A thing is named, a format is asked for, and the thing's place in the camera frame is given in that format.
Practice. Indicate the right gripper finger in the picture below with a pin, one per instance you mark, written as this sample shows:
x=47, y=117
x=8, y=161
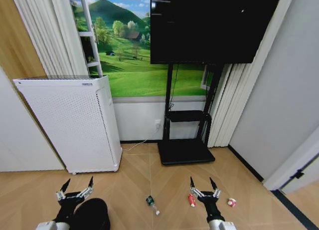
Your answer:
x=195, y=190
x=216, y=192

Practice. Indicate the red white wrapper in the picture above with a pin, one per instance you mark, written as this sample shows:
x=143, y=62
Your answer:
x=191, y=200

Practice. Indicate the white pleated curtain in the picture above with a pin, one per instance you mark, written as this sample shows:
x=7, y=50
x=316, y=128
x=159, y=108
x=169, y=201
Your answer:
x=224, y=110
x=49, y=33

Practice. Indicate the white wall socket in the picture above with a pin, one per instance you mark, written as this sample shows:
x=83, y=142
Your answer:
x=157, y=124

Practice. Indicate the black door hinge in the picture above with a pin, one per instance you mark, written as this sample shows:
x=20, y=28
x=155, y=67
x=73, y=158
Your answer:
x=299, y=174

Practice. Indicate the black television floor stand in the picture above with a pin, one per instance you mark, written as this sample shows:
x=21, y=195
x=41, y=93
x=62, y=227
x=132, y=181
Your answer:
x=185, y=154

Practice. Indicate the black box on stand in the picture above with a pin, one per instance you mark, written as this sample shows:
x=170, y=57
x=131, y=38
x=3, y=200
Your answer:
x=187, y=116

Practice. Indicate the black television screen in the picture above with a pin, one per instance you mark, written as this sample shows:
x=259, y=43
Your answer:
x=207, y=25

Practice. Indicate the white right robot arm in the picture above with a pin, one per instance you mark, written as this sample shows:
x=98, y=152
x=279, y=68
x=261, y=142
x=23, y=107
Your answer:
x=221, y=226

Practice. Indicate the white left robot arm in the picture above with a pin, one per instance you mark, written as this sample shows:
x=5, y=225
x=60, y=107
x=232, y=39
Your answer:
x=47, y=225

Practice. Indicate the white air purifier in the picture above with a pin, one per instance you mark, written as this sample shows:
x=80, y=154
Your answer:
x=74, y=125

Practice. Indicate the green crushed bottle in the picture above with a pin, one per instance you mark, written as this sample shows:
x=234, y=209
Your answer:
x=150, y=200

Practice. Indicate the crumpled red white packet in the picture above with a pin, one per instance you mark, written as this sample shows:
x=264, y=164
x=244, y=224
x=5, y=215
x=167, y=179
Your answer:
x=231, y=202

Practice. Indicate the white door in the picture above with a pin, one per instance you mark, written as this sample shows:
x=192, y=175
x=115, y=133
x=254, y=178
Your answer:
x=294, y=165

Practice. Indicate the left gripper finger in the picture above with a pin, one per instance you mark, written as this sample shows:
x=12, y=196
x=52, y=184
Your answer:
x=60, y=193
x=86, y=192

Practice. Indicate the green landscape wall poster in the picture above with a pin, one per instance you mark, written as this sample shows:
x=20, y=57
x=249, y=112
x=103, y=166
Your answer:
x=129, y=72

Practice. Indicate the black trash bin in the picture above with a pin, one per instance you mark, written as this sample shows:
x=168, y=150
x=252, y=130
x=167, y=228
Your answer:
x=93, y=215

